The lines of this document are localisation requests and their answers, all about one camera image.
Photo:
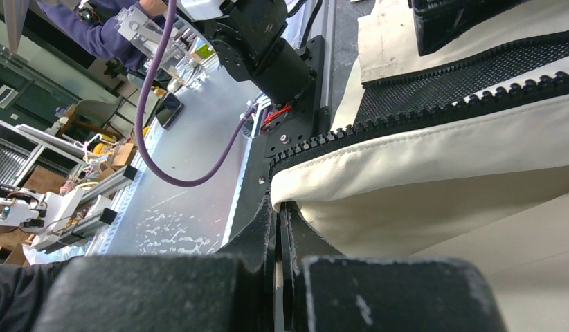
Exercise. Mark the cream zip-up jacket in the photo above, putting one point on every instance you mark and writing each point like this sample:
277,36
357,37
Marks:
462,153

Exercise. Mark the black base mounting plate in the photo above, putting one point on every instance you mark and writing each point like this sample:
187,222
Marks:
309,117

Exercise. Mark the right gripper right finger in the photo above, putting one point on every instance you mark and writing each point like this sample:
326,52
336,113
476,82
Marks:
327,291

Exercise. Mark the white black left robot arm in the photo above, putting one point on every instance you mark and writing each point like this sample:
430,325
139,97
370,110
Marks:
248,38

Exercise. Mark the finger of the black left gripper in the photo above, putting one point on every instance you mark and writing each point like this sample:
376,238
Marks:
438,22

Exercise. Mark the cluttered workbench shelving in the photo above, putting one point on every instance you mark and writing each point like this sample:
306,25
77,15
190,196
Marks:
27,169

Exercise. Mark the person in purple sleeve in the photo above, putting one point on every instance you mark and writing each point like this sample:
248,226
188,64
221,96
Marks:
102,39

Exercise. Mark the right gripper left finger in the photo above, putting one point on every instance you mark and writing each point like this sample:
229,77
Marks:
229,290

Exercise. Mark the black smartphone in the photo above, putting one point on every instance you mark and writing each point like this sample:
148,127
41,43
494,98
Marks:
170,108

